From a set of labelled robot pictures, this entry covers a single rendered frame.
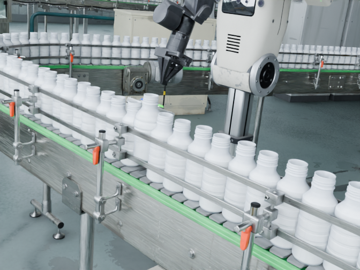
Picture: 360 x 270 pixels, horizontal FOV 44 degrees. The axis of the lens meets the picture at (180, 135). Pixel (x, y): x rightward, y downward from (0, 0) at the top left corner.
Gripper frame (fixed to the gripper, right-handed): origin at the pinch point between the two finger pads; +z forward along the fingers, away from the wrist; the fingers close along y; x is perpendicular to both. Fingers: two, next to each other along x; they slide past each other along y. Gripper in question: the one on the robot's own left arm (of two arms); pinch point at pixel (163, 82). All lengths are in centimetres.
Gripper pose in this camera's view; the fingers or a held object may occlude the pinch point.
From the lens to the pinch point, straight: 131.8
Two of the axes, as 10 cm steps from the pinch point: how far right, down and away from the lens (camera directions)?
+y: 6.9, 2.9, -6.6
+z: -3.5, 9.4, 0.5
